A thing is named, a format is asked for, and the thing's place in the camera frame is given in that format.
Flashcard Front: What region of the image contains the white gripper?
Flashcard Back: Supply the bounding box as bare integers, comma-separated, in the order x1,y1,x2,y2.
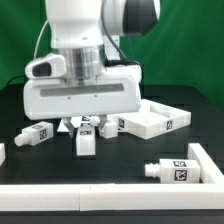
23,53,142,137

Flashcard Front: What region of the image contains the white square tabletop part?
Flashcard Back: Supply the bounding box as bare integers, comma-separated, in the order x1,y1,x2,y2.
110,99,191,140

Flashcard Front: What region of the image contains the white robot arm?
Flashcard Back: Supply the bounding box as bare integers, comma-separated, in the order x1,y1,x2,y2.
24,0,160,131

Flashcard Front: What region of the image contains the white tag sheet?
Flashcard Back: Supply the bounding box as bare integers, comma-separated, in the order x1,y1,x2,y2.
57,116,100,132

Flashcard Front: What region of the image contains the white block left edge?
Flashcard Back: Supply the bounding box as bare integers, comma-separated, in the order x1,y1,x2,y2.
0,143,6,166

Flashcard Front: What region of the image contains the black cable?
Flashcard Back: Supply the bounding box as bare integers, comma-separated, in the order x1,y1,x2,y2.
6,74,28,88

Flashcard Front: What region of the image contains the grey cable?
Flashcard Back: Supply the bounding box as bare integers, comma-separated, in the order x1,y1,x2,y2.
33,19,51,68

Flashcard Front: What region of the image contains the white fence wall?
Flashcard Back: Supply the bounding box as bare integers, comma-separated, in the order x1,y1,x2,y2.
0,143,224,211

